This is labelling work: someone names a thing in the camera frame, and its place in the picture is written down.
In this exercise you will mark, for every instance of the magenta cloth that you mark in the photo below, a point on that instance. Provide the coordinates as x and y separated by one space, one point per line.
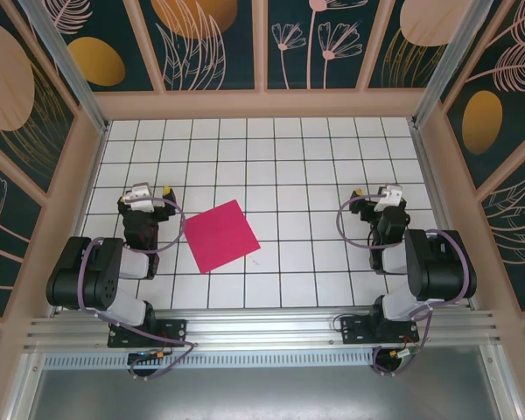
221 236

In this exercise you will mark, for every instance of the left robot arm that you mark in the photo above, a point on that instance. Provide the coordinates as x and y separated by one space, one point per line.
70 280

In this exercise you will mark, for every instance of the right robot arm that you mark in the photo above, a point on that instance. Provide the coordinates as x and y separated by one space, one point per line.
442 271

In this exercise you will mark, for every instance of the grey metal sheet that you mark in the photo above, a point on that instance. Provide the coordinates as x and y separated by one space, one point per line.
262 394

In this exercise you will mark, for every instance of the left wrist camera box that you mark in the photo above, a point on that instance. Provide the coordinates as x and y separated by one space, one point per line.
139 196

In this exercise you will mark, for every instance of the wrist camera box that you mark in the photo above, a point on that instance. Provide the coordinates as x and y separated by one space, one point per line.
139 196
388 196

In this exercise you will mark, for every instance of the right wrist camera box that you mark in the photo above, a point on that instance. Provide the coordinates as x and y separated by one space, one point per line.
388 196

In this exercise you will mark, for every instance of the aluminium side rail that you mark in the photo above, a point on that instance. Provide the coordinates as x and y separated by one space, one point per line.
431 175

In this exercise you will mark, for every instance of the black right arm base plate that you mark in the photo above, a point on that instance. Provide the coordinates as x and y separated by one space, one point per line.
354 330

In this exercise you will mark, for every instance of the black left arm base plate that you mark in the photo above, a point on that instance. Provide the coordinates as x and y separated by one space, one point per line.
170 332

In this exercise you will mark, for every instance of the aluminium mounting rail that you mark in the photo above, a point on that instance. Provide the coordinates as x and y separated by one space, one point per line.
262 328

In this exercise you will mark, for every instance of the aluminium frame post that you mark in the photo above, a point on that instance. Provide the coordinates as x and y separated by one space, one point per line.
456 44
59 44

